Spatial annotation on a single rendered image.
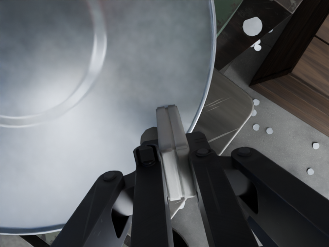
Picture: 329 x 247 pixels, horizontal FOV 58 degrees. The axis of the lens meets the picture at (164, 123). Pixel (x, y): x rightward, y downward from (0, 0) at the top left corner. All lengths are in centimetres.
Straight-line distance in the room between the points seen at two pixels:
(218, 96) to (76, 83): 10
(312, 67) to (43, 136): 60
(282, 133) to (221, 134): 86
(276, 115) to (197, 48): 86
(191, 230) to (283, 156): 40
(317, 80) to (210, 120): 53
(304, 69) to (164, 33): 53
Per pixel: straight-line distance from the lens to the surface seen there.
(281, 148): 108
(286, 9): 43
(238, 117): 23
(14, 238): 44
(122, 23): 23
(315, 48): 74
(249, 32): 38
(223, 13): 38
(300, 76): 72
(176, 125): 17
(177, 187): 16
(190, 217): 107
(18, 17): 25
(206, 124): 22
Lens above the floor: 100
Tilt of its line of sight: 88 degrees down
